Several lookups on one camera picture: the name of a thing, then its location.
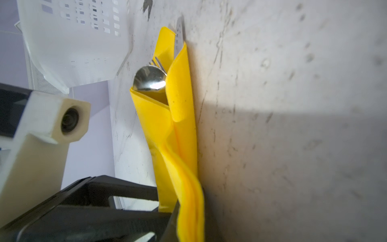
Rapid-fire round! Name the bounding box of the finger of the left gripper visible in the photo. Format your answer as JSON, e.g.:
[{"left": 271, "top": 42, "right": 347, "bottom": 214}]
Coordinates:
[{"left": 60, "top": 174, "right": 159, "bottom": 209}]

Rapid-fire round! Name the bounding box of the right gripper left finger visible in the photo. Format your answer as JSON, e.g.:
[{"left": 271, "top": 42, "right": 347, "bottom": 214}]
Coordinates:
[{"left": 1, "top": 205, "right": 171, "bottom": 242}]

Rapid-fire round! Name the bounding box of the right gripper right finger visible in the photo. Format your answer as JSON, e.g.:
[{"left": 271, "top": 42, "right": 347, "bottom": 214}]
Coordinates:
[{"left": 158, "top": 201, "right": 180, "bottom": 242}]

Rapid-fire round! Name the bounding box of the metal spoon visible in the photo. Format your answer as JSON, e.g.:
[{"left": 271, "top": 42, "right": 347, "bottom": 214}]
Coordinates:
[{"left": 133, "top": 66, "right": 167, "bottom": 93}]

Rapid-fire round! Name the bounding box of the white plastic perforated basket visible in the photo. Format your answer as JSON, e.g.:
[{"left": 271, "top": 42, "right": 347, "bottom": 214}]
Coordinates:
[{"left": 17, "top": 0, "right": 133, "bottom": 94}]

